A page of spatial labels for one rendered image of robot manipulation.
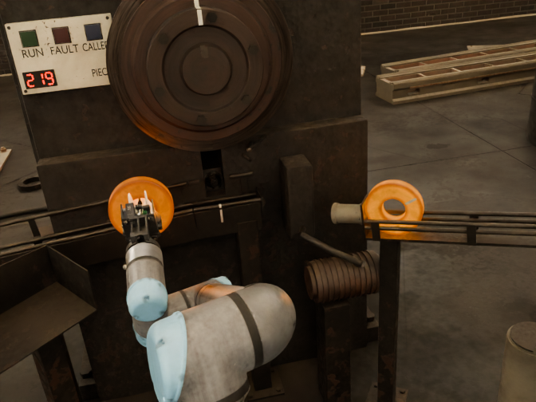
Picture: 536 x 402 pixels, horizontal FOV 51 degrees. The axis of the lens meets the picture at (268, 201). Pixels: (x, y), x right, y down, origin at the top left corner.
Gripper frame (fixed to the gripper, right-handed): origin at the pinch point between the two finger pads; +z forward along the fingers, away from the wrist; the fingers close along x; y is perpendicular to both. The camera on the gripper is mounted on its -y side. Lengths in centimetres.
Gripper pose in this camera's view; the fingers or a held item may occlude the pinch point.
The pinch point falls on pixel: (139, 201)
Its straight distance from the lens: 137.8
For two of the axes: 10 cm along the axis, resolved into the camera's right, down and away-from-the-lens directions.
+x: -9.7, 1.7, -1.5
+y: -0.3, -7.6, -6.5
